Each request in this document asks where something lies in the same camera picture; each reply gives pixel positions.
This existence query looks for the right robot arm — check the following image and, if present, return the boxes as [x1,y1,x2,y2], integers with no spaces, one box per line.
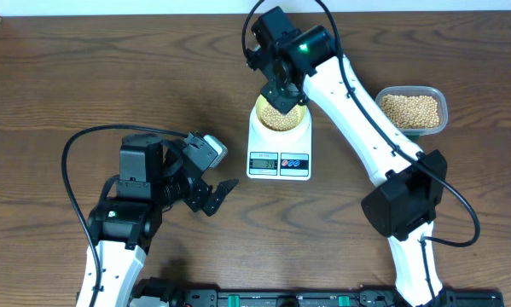
[243,7,447,306]

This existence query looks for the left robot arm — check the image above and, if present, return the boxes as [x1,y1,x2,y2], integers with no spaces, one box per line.
[76,133,238,306]

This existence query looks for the soybeans in bowl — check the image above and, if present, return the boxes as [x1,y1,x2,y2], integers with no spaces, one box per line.
[260,106,300,131]

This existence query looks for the yellow plastic bowl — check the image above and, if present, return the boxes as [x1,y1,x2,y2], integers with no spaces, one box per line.
[255,95,307,132]

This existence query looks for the white digital kitchen scale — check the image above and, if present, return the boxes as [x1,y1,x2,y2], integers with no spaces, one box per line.
[246,106,312,181]

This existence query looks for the soybeans in container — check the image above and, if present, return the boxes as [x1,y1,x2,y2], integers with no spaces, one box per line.
[380,95,440,129]

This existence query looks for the clear plastic bean container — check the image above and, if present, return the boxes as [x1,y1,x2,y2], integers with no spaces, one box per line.
[375,85,449,137]

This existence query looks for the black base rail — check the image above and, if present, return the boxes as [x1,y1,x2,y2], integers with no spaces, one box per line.
[131,279,504,307]

